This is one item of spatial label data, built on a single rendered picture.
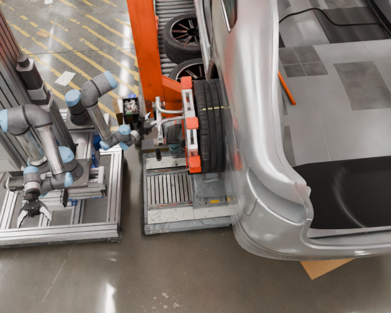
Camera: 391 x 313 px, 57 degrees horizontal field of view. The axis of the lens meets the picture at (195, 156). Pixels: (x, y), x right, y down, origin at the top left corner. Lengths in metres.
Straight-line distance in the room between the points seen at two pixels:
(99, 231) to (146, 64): 1.32
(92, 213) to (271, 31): 2.00
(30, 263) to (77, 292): 0.48
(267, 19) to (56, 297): 2.43
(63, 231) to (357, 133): 2.25
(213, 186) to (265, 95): 1.56
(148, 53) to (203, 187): 1.16
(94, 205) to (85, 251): 0.38
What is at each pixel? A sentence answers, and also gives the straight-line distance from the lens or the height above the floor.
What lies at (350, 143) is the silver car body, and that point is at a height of 0.93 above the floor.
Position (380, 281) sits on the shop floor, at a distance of 3.26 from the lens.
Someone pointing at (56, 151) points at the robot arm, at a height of 1.26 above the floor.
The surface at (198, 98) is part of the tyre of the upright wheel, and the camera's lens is 2.34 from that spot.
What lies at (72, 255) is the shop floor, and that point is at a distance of 3.20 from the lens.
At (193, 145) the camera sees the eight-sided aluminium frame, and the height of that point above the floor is 0.98.
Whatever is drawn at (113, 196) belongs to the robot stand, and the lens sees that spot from 3.08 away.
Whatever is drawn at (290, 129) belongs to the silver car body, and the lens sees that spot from 2.49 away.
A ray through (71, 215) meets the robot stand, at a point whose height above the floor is 0.23.
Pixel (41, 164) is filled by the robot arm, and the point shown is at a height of 1.05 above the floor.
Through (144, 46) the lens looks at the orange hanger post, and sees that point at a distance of 2.64.
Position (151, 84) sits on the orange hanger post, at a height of 0.90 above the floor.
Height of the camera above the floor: 2.83
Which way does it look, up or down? 54 degrees down
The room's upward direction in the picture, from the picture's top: 1 degrees counter-clockwise
